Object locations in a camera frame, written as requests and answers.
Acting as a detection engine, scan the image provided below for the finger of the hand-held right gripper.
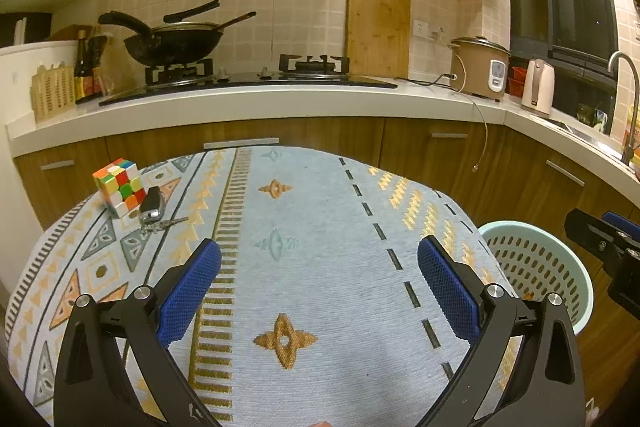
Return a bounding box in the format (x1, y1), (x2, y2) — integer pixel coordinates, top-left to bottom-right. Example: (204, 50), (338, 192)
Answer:
(602, 211), (640, 248)
(565, 208), (626, 260)

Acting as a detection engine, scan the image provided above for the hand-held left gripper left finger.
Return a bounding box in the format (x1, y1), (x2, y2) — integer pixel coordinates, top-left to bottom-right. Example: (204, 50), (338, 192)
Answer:
(52, 237), (223, 427)

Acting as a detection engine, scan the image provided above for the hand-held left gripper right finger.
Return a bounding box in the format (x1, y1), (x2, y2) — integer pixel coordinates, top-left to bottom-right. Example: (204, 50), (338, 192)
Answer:
(416, 234), (587, 427)

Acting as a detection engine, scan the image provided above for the light blue perforated waste basket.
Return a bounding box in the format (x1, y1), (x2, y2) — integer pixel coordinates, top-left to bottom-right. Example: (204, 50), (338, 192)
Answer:
(477, 220), (596, 338)

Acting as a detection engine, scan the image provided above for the steel sink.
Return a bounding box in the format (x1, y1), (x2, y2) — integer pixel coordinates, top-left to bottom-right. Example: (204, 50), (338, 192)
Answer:
(547, 119), (640, 158)

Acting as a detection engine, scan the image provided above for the steel faucet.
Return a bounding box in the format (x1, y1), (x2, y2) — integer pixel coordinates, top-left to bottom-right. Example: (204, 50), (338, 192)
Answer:
(607, 51), (640, 166)

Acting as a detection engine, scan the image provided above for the colourful puzzle cube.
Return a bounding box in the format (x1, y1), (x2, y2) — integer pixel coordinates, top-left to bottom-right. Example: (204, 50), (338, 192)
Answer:
(92, 158), (147, 219)

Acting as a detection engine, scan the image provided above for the patterned light blue tablecloth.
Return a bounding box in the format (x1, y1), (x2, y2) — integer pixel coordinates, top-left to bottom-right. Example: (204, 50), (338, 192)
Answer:
(5, 146), (508, 427)

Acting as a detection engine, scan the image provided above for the white electric kettle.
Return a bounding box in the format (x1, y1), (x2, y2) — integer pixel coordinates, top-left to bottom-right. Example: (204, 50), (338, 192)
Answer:
(521, 58), (556, 116)

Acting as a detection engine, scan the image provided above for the red container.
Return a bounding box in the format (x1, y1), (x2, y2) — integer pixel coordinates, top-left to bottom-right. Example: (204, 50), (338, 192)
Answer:
(507, 66), (527, 96)

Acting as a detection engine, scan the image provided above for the beige rice cooker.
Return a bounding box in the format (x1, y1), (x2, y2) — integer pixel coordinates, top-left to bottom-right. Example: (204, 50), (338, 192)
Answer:
(448, 36), (512, 102)

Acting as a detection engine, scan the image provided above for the black glass gas stove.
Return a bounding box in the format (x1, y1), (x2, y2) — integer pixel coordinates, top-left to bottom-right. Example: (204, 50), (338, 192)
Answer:
(98, 54), (398, 108)

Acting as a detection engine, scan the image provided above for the woven beige holder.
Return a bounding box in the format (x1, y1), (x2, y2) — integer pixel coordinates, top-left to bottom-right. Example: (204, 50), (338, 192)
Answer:
(31, 66), (76, 124)

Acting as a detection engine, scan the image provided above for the dark sauce bottle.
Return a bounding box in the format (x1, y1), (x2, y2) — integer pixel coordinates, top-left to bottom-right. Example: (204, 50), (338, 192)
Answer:
(74, 31), (90, 104)
(87, 36), (108, 98)

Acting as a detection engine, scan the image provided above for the black wok with lid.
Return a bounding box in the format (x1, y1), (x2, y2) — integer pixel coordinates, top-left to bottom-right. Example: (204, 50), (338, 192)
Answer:
(98, 0), (223, 68)

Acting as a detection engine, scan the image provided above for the wooden cutting board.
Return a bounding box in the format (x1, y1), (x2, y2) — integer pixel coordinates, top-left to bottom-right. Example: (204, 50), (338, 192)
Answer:
(346, 0), (412, 78)

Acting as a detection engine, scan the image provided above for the black car key with ring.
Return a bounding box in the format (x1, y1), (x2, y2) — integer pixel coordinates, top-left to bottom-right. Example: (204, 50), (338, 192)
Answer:
(139, 186), (190, 235)

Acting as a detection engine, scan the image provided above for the grey hanging cord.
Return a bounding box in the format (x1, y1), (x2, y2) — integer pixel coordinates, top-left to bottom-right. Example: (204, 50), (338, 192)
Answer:
(452, 52), (488, 172)

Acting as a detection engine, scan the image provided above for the black power cord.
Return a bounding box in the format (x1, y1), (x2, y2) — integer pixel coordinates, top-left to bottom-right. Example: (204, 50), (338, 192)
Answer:
(395, 74), (458, 88)

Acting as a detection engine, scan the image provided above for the dark handled spatula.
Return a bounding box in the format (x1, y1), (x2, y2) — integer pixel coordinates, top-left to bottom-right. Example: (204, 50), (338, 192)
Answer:
(210, 11), (257, 32)

